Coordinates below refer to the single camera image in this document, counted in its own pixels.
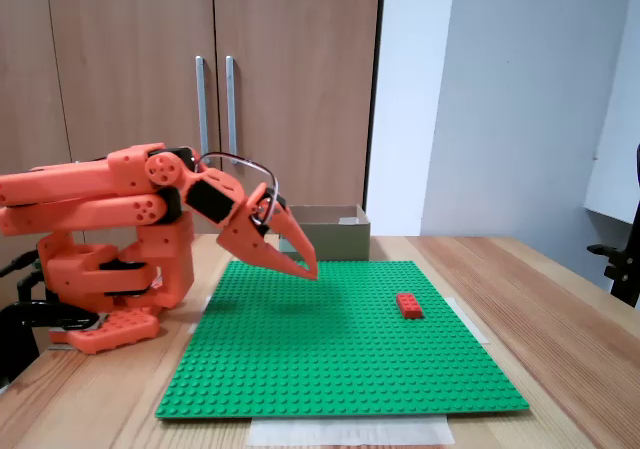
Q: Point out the open cardboard box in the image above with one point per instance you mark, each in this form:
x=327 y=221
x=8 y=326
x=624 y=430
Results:
x=340 y=244

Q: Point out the green lego baseplate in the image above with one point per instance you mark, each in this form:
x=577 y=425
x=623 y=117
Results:
x=325 y=359

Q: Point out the red lego block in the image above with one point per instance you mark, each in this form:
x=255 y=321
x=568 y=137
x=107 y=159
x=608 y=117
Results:
x=410 y=305

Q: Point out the brown wooden cabinet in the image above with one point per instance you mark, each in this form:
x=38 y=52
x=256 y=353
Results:
x=125 y=69

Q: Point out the wide masking tape strip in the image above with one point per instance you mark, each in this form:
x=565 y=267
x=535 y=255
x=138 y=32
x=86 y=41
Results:
x=350 y=431

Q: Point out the black table clamp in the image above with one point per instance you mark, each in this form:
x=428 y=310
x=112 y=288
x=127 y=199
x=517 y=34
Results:
x=30 y=314

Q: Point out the black camera stand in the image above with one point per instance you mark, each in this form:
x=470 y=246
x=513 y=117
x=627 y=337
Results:
x=625 y=274

